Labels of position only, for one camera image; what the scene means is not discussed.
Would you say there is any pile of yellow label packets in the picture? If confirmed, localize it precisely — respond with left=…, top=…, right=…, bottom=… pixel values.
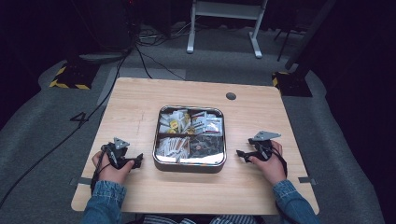
left=158, top=109, right=191, bottom=134

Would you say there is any black thin tripod leg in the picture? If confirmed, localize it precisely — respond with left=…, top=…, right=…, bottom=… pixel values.
left=274, top=27, right=302, bottom=63

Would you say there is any dark slanted stand pole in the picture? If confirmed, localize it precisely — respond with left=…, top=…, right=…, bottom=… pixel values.
left=284, top=0, right=338, bottom=71

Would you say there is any grey flat floor plate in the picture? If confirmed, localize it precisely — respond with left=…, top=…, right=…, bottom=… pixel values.
left=78, top=51, right=127, bottom=64

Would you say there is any person's striped clothing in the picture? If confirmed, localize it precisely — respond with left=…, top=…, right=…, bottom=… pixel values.
left=141, top=214, right=260, bottom=224

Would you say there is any person's left hand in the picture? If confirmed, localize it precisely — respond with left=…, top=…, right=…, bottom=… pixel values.
left=92, top=151, right=135, bottom=185

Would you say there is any black yellow striped stand base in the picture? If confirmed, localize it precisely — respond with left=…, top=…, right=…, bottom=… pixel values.
left=49, top=60, right=101, bottom=91
left=272, top=71, right=313, bottom=98

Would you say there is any white metal stand frame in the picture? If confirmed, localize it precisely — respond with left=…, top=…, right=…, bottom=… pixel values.
left=186, top=0, right=269, bottom=60

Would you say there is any person's right hand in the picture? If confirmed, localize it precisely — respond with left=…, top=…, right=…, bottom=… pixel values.
left=248, top=140, right=288, bottom=187

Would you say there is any grey table edge bracket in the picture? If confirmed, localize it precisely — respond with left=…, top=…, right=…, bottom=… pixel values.
left=69, top=176, right=93, bottom=187
left=297, top=175, right=318, bottom=186

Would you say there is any pile of white silver packets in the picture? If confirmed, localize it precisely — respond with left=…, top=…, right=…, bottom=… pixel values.
left=190, top=111, right=224, bottom=136

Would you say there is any pile of dark packets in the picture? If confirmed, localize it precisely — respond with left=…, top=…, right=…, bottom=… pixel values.
left=189, top=133, right=225, bottom=158

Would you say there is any tangle of floor cables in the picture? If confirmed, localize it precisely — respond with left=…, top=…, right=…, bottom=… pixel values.
left=136, top=21, right=200, bottom=48

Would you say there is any clear plastic box lid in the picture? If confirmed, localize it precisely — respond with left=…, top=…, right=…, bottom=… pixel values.
left=152, top=105, right=227, bottom=166

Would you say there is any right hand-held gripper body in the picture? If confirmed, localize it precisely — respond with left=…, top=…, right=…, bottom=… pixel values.
left=247, top=130, right=282, bottom=162

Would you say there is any left hand-held gripper cable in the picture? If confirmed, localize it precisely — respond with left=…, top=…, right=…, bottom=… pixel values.
left=90, top=148, right=109, bottom=195

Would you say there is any dark brown compartment box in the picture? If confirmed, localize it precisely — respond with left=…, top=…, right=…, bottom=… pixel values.
left=151, top=105, right=228, bottom=174

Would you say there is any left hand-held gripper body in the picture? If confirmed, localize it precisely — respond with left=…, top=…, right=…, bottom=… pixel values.
left=101, top=137, right=134, bottom=171

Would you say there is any long black floor cable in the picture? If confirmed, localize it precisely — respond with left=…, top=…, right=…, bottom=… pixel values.
left=0, top=46, right=134, bottom=209

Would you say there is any thin black floor cable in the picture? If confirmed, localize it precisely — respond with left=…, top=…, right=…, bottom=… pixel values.
left=135, top=46, right=186, bottom=81

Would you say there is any pile of white brown sticks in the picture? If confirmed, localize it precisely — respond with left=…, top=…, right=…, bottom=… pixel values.
left=155, top=136, right=191, bottom=160

